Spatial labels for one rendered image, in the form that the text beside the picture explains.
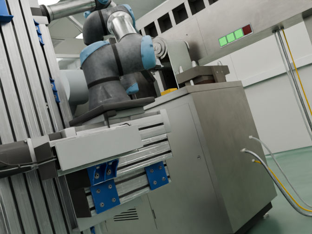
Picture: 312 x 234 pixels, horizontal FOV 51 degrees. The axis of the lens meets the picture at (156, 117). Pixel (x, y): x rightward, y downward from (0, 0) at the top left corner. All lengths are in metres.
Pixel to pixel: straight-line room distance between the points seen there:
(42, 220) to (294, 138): 3.92
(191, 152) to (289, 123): 2.97
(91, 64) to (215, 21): 1.38
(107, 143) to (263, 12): 1.57
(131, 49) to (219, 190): 0.94
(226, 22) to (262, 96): 2.53
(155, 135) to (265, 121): 3.66
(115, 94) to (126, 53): 0.15
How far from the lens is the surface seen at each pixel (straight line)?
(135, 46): 1.15
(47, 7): 1.74
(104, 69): 1.13
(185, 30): 2.49
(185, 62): 2.28
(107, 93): 1.10
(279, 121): 4.69
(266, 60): 4.69
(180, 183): 1.90
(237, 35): 2.27
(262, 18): 2.22
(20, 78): 1.18
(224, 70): 2.28
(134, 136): 0.95
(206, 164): 1.77
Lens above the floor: 0.67
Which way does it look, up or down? 4 degrees up
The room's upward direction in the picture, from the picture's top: 16 degrees counter-clockwise
